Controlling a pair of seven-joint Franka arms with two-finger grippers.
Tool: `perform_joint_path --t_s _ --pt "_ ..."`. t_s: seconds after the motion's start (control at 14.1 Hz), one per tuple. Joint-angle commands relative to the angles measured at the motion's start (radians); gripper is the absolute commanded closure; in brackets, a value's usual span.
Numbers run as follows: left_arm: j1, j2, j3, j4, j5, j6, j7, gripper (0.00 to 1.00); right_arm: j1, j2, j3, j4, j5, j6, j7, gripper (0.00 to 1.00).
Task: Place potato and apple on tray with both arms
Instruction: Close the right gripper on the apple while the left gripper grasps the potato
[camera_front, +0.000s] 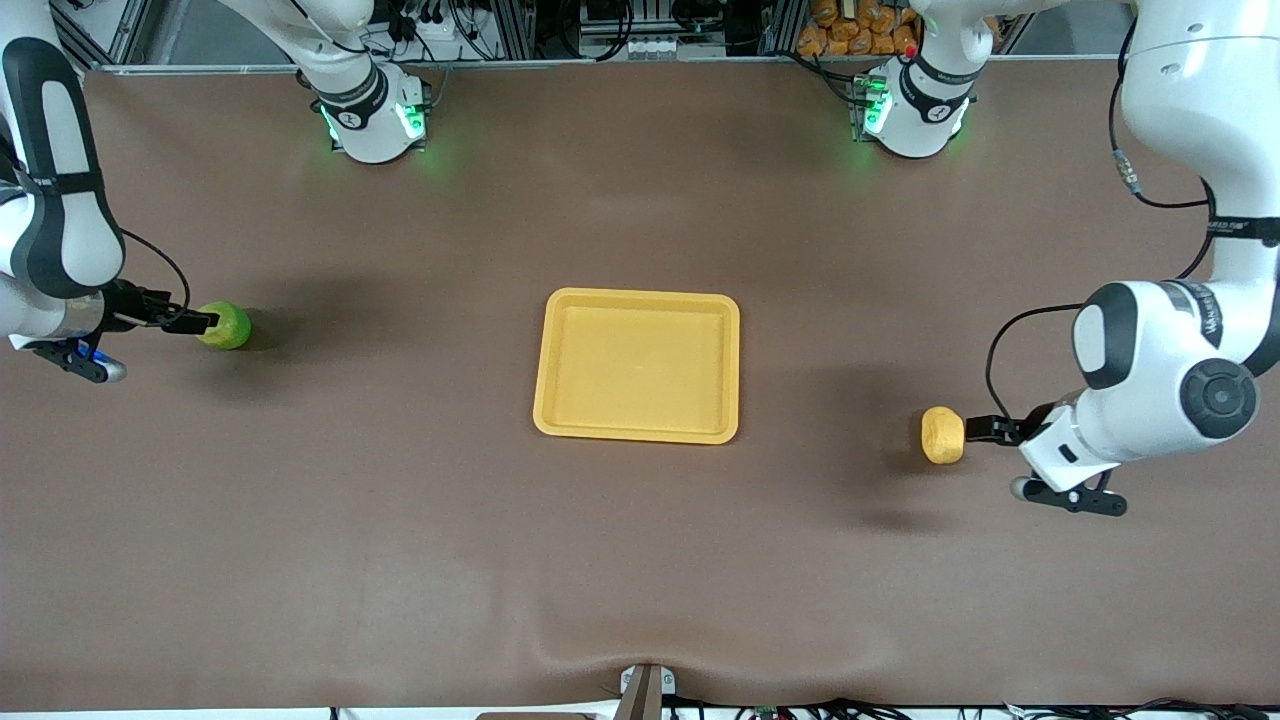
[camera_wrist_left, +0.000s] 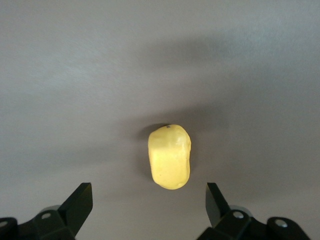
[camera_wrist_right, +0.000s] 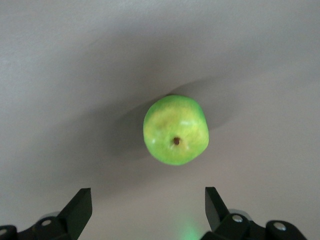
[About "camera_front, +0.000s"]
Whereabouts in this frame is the yellow toy potato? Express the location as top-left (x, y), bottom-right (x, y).
top-left (920, 405), bottom-right (968, 467)

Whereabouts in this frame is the aluminium table edge rail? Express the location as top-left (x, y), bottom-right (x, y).
top-left (85, 55), bottom-right (1131, 77)

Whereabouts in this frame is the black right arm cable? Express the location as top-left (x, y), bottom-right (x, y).
top-left (120, 228), bottom-right (192, 313)

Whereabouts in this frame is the brown table mat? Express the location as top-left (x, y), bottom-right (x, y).
top-left (0, 58), bottom-right (1280, 713)

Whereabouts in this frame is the metal table clamp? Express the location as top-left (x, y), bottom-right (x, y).
top-left (612, 662), bottom-right (678, 720)

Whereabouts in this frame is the yellow plastic tray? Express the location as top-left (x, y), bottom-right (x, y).
top-left (532, 287), bottom-right (742, 446)

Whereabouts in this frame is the aluminium frame post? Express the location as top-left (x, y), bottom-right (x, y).
top-left (48, 0), bottom-right (153, 69)

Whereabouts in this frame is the green toy apple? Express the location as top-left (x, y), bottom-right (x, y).
top-left (196, 301), bottom-right (254, 352)

